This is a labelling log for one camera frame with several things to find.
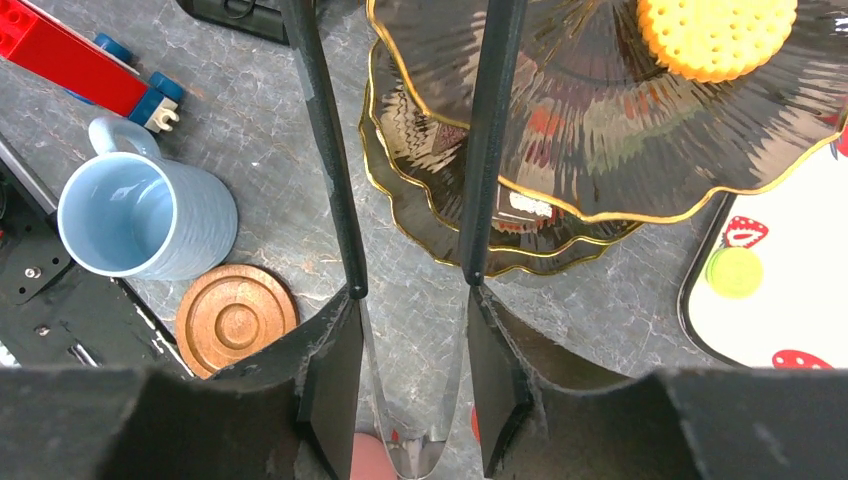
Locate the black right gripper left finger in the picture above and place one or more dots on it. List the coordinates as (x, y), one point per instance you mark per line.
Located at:
(294, 400)

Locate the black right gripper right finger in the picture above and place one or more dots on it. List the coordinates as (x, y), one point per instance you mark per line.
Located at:
(547, 413)

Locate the three-tier black gold cake stand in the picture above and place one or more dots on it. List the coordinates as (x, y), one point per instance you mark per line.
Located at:
(598, 131)

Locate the orange toy macaron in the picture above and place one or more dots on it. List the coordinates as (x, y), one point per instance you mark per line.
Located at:
(714, 41)

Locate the red round coaster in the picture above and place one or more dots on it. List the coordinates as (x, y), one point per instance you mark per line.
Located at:
(474, 424)

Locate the pink mug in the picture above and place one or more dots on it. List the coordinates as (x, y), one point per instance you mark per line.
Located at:
(370, 460)

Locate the amber glass saucer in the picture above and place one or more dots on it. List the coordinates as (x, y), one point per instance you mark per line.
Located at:
(230, 313)

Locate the green toy macaron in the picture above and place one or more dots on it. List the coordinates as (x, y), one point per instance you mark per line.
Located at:
(734, 272)

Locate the light blue mug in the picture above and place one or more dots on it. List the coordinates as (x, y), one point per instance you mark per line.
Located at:
(129, 212)

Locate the cream strawberry serving tray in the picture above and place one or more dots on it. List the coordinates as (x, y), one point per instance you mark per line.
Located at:
(797, 319)

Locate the black poker chip case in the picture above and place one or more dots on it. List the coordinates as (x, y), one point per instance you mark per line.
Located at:
(242, 16)

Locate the red toy car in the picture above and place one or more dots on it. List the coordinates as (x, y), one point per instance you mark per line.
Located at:
(95, 71)

